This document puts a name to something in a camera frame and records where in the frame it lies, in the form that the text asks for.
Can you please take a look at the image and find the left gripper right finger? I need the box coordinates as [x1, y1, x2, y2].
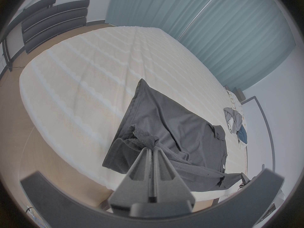
[154, 148, 196, 208]

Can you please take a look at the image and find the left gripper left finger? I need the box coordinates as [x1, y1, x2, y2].
[109, 147, 154, 209]

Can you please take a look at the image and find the black T-shirt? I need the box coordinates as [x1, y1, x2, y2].
[102, 78, 243, 192]

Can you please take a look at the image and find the pile of clothes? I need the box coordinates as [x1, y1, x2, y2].
[223, 107, 248, 149]

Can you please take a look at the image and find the bed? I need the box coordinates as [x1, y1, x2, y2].
[19, 26, 277, 202]

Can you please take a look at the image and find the white printed pillow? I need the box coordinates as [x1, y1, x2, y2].
[227, 90, 247, 130]

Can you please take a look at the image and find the grey bedside table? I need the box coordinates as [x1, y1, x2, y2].
[224, 85, 246, 99]

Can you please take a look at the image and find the blue-green curtain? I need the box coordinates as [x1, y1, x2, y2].
[177, 0, 296, 92]
[104, 0, 226, 41]

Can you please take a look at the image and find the black chest of drawers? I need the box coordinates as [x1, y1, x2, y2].
[0, 0, 90, 67]

